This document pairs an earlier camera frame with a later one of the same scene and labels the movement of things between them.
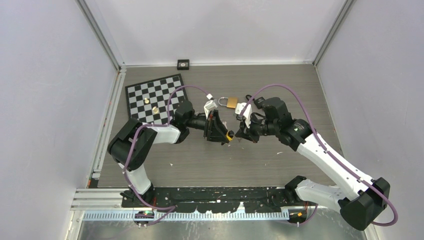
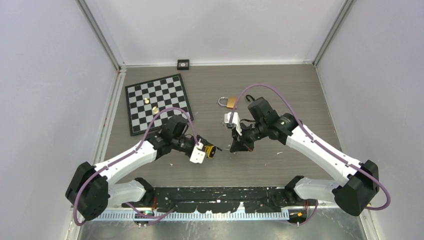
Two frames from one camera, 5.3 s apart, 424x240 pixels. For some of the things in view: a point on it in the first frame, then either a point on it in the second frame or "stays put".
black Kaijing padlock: x=258 y=102 stays put
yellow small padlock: x=230 y=135 → x=210 y=150
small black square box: x=183 y=64 stays put
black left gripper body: x=210 y=124 → x=186 y=143
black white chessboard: x=147 y=101 stays put
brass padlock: x=232 y=102 stays put
